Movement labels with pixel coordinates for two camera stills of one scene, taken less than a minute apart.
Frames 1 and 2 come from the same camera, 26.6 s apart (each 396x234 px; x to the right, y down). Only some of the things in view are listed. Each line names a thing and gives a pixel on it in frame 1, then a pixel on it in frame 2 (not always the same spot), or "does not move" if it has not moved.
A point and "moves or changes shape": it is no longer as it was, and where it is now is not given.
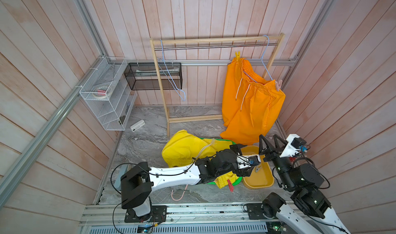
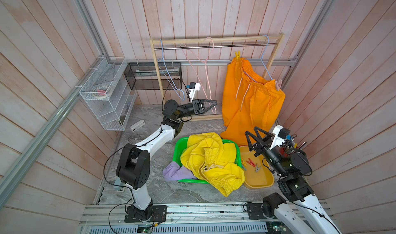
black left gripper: x=243 y=172 → x=198 y=104
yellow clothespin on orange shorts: x=237 y=55 does not move
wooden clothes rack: x=172 y=118 does not move
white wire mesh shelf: x=109 y=91 does not move
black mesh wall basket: x=143 y=76 does not move
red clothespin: x=230 y=185 moves or changes shape
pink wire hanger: x=182 y=196 → x=183 y=46
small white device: x=137 y=125 does not move
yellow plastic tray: x=262 y=177 does not move
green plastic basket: x=240 y=179 → x=180 y=143
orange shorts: x=250 y=104 does not move
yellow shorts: x=184 y=147 moves or changes shape
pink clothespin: x=278 y=86 does not move
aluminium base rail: x=245 y=218 does not move
